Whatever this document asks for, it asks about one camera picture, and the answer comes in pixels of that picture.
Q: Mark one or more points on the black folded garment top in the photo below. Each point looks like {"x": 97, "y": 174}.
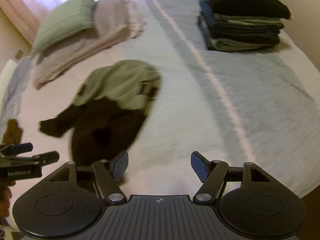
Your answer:
{"x": 254, "y": 8}

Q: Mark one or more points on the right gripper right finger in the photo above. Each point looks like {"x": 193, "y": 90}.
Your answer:
{"x": 212, "y": 176}

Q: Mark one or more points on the pink and blue bedspread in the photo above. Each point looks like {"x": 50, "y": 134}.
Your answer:
{"x": 261, "y": 106}

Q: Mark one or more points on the green checked pillow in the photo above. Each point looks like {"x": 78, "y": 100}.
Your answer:
{"x": 62, "y": 22}

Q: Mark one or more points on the left hand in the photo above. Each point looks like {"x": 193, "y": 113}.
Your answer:
{"x": 5, "y": 196}

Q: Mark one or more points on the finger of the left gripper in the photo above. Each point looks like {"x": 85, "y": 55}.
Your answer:
{"x": 45, "y": 158}
{"x": 7, "y": 149}

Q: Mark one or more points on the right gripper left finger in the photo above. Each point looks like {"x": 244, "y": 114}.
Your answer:
{"x": 107, "y": 175}

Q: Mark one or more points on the stack of folded dark clothes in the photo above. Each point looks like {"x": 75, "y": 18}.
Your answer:
{"x": 230, "y": 35}

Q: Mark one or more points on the brown tights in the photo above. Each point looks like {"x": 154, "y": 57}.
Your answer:
{"x": 13, "y": 133}

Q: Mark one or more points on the black and grey TJC sweater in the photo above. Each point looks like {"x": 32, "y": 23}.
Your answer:
{"x": 108, "y": 111}

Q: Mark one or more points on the folded beige blanket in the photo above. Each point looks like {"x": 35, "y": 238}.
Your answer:
{"x": 115, "y": 21}

